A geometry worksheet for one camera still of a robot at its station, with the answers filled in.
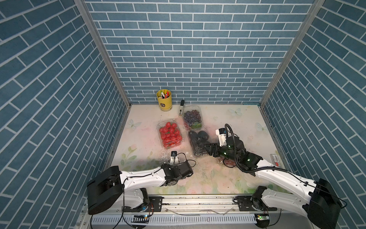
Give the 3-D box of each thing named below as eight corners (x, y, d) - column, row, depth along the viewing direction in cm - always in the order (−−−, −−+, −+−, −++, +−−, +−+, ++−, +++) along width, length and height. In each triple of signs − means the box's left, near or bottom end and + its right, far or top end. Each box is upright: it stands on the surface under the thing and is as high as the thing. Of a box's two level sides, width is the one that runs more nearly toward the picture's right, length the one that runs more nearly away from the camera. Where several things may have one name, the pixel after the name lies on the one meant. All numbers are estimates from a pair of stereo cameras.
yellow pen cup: (158, 112, 117) (154, 99, 106) (160, 102, 125) (157, 89, 114) (171, 112, 117) (170, 99, 106) (172, 102, 125) (171, 89, 114)
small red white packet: (272, 165, 90) (274, 164, 88) (270, 155, 95) (271, 153, 93) (278, 166, 90) (279, 165, 88) (275, 155, 95) (276, 154, 93)
